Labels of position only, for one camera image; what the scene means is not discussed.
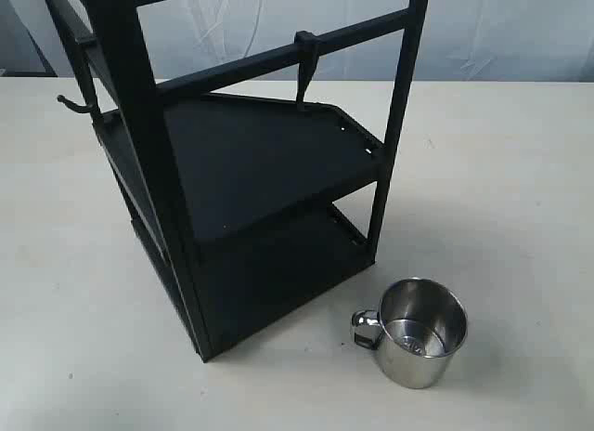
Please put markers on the black metal shelf rack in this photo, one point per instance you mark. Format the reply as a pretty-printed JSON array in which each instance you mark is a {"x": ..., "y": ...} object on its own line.
[{"x": 246, "y": 207}]

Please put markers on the black plastic hook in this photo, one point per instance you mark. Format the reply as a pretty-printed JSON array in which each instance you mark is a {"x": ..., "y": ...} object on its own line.
[{"x": 309, "y": 55}]

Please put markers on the stainless steel mug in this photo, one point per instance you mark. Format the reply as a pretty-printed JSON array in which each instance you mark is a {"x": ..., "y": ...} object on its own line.
[{"x": 416, "y": 330}]

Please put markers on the black metal hook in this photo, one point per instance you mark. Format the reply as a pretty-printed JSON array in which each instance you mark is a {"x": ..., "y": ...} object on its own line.
[{"x": 84, "y": 80}]

